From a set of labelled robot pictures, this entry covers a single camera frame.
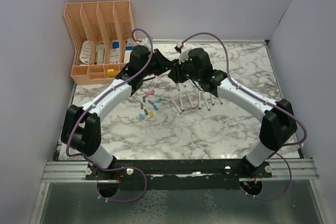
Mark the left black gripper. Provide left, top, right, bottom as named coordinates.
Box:
left=141, top=49, right=171, bottom=78

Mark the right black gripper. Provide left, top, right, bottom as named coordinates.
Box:
left=167, top=55, right=201, bottom=84

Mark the dark green capped white marker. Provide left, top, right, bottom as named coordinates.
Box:
left=178, top=93, right=184, bottom=112

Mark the pink capped white marker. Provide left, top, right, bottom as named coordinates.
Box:
left=170, top=98, right=182, bottom=114

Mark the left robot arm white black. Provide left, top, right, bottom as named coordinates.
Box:
left=60, top=46, right=178, bottom=179

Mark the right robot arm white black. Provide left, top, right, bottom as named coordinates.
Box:
left=168, top=45, right=297, bottom=177

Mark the white blue box in organizer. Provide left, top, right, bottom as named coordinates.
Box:
left=109, top=41, right=120, bottom=64

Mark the yellow small box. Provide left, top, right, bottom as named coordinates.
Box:
left=107, top=69, right=117, bottom=78

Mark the white device in organizer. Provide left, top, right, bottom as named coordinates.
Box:
left=96, top=43, right=105, bottom=65

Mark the peach plastic desk organizer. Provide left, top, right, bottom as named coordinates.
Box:
left=64, top=0, right=135, bottom=86

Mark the white remote in organizer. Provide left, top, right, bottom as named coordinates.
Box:
left=79, top=40, right=91, bottom=65

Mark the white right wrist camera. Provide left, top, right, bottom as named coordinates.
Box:
left=175, top=42, right=192, bottom=65

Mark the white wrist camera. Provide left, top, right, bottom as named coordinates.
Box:
left=175, top=42, right=192, bottom=65
left=134, top=37, right=152, bottom=50

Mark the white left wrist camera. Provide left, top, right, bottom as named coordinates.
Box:
left=134, top=37, right=152, bottom=50

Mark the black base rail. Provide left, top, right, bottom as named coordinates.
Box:
left=86, top=159, right=272, bottom=191

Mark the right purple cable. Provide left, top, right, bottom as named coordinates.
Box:
left=181, top=32, right=308, bottom=201

